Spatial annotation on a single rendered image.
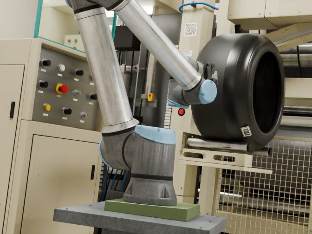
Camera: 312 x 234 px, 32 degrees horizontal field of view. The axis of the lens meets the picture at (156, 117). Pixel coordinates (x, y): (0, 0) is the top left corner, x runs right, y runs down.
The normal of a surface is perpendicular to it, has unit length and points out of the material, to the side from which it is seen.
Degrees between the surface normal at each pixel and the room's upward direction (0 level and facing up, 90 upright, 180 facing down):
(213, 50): 57
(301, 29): 90
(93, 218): 90
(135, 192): 71
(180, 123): 90
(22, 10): 90
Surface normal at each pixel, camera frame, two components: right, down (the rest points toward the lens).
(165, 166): 0.56, -0.03
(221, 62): -0.48, -0.42
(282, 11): -0.54, -0.13
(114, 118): -0.08, 0.18
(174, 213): -0.23, -0.11
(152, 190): 0.04, -0.42
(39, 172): 0.84, 0.05
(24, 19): 0.97, 0.09
